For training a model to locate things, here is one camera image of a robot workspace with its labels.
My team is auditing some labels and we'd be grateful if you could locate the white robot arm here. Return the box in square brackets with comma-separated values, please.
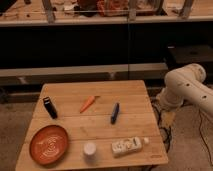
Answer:
[157, 63, 213, 118]

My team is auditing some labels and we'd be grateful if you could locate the orange ceramic plate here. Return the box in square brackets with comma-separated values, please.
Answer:
[29, 125, 69, 165]

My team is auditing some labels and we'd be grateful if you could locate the white ceramic cup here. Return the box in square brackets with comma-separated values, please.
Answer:
[83, 142, 97, 162]

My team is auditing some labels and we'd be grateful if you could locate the black box on shelf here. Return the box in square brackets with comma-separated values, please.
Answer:
[165, 45, 213, 74]

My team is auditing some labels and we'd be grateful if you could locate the wooden shelf with clutter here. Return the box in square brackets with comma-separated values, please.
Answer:
[0, 0, 213, 27]

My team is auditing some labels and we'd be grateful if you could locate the orange toy carrot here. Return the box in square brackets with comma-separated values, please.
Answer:
[79, 96, 100, 113]

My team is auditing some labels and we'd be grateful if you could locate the black eraser block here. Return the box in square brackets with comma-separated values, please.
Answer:
[43, 97, 57, 119]

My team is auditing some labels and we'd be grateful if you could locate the blue marker pen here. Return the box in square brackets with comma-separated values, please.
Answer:
[111, 103, 120, 124]

